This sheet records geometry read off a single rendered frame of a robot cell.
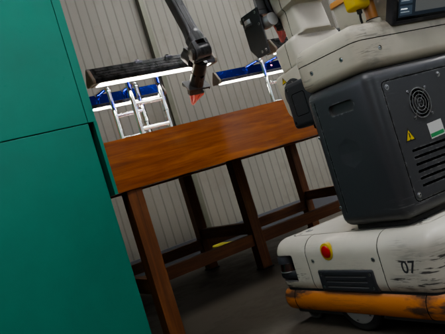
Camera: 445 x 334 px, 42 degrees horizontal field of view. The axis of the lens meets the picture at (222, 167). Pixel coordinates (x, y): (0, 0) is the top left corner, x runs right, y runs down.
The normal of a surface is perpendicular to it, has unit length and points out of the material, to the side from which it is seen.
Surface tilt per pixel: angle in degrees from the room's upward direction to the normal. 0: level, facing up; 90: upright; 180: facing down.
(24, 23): 90
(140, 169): 90
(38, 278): 90
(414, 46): 90
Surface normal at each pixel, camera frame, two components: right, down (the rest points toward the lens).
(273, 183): 0.50, -0.15
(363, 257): -0.82, 0.25
